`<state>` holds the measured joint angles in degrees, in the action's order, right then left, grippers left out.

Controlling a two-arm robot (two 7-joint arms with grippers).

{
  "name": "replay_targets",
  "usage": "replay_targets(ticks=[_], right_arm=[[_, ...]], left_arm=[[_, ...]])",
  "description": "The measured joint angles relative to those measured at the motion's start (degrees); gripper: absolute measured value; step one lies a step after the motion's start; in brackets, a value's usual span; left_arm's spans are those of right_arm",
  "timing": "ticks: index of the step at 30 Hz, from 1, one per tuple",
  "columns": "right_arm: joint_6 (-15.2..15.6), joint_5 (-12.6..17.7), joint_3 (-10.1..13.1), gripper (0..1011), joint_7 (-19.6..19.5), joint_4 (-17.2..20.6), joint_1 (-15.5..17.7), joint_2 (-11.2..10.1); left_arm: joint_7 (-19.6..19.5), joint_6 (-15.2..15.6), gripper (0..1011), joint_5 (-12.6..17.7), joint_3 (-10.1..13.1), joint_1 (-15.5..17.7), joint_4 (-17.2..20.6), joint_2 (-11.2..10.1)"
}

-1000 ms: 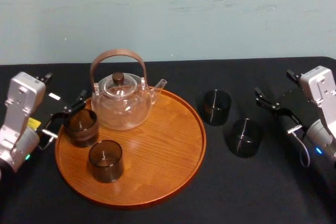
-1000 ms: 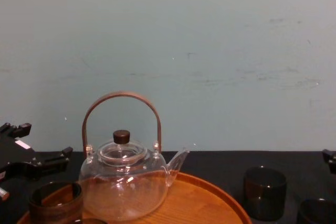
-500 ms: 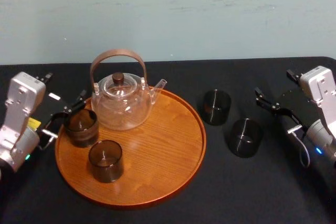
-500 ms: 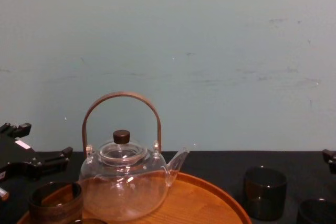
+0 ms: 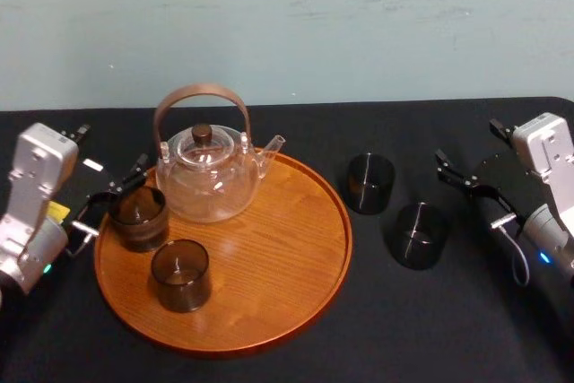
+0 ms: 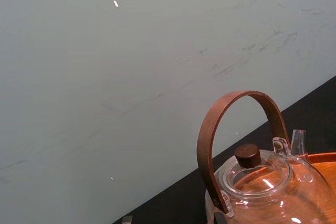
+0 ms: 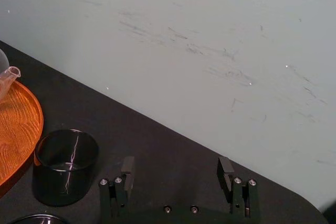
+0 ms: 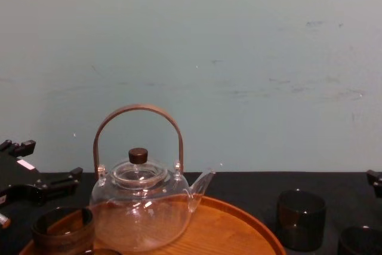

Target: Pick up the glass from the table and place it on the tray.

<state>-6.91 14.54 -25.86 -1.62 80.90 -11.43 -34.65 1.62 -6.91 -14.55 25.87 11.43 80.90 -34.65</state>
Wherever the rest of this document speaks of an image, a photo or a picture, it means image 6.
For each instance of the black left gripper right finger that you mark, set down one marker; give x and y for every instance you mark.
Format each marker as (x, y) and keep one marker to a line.
(220, 220)

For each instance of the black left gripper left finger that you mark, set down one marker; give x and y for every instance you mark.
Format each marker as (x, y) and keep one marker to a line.
(127, 220)

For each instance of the round orange wooden tray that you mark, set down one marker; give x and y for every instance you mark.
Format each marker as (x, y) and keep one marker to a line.
(328, 172)

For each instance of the glass lid with dark knob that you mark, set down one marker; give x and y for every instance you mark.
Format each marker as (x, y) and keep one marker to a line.
(248, 156)

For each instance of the black table cloth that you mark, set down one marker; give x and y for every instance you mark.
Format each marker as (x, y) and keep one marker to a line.
(302, 119)

